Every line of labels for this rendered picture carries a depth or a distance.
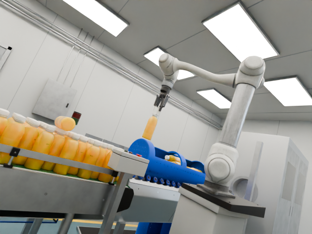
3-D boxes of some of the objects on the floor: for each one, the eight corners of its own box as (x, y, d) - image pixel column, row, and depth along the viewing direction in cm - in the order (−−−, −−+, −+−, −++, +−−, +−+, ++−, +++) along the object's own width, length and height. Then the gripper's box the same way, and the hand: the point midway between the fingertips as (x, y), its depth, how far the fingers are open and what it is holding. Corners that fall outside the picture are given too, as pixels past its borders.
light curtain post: (230, 303, 184) (263, 143, 218) (227, 304, 180) (262, 141, 214) (224, 298, 188) (258, 142, 223) (221, 299, 184) (256, 140, 219)
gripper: (176, 90, 140) (165, 118, 135) (162, 90, 152) (152, 116, 148) (170, 85, 135) (159, 113, 130) (156, 86, 148) (145, 112, 143)
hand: (156, 111), depth 140 cm, fingers closed on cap, 4 cm apart
